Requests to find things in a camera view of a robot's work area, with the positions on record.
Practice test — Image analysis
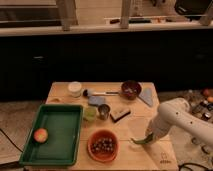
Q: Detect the small metal cup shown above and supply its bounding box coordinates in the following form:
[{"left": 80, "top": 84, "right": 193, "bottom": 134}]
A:
[{"left": 98, "top": 104, "right": 110, "bottom": 120}]

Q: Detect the grey triangular cloth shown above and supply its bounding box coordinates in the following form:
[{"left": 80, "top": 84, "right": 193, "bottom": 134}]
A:
[{"left": 139, "top": 88, "right": 153, "bottom": 107}]

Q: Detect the green chili pepper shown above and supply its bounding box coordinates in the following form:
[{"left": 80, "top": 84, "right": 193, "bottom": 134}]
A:
[{"left": 131, "top": 133, "right": 153, "bottom": 145}]

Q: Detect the white round container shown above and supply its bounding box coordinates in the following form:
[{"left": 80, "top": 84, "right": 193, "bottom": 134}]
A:
[{"left": 68, "top": 81, "right": 82, "bottom": 97}]

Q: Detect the green plastic tray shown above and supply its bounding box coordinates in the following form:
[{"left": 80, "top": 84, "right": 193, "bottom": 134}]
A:
[{"left": 19, "top": 104, "right": 83, "bottom": 166}]

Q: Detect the orange bowl of dark berries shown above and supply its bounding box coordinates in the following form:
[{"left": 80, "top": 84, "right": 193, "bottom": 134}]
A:
[{"left": 87, "top": 130, "right": 119, "bottom": 163}]

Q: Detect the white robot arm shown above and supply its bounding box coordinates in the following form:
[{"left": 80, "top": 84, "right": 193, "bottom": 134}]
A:
[{"left": 145, "top": 98, "right": 213, "bottom": 148}]

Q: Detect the red yellow apple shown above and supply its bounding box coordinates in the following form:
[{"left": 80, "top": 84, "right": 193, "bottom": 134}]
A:
[{"left": 33, "top": 128, "right": 48, "bottom": 143}]

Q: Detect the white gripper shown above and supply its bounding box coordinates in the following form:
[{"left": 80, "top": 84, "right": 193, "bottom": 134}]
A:
[{"left": 145, "top": 120, "right": 170, "bottom": 144}]

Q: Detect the dark red bowl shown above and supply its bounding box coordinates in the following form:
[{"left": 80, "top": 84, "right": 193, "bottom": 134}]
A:
[{"left": 121, "top": 80, "right": 142, "bottom": 100}]

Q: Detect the light green cup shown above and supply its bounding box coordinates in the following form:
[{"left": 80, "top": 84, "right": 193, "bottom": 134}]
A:
[{"left": 83, "top": 107, "right": 96, "bottom": 122}]

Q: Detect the blue grey folded cloth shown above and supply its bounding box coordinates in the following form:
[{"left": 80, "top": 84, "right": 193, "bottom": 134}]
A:
[{"left": 88, "top": 96, "right": 106, "bottom": 106}]

